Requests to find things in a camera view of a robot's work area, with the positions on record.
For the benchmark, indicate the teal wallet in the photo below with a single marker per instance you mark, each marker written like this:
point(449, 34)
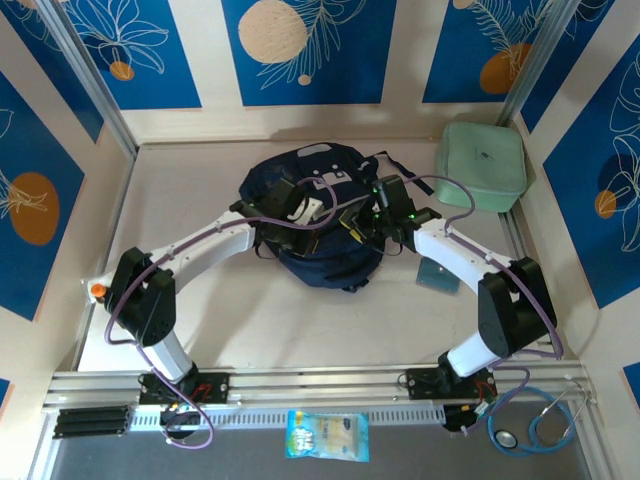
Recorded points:
point(435, 277)

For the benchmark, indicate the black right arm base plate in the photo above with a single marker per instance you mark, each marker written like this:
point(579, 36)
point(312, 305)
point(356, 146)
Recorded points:
point(420, 382)

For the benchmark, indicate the blue stethoscope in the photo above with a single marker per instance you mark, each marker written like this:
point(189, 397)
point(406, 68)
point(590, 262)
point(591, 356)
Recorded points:
point(506, 439)

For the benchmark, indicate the black ribbed block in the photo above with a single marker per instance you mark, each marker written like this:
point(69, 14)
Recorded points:
point(92, 422)

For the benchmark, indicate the mint green zip case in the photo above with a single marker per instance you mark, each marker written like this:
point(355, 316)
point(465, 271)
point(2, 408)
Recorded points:
point(480, 167)

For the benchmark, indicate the aluminium frame rail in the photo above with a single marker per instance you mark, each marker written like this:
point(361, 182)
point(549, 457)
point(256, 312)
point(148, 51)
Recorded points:
point(320, 382)

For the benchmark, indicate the blue floral wall poster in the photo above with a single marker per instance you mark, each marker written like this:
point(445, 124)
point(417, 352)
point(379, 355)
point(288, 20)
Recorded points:
point(165, 75)
point(50, 150)
point(450, 50)
point(575, 225)
point(560, 90)
point(65, 90)
point(350, 75)

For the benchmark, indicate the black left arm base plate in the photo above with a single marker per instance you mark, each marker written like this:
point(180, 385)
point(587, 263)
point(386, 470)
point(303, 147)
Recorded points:
point(215, 387)

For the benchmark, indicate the navy blue backpack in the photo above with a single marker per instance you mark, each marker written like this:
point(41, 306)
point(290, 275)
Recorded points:
point(325, 265)

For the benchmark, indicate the white bottle with orange cap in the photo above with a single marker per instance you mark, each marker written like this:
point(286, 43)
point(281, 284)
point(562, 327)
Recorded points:
point(96, 290)

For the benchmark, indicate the aluminium corner post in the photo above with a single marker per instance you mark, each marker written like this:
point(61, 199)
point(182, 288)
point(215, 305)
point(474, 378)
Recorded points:
point(90, 80)
point(535, 65)

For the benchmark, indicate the blue snack packet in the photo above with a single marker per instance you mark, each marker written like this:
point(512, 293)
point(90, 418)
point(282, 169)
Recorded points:
point(327, 435)

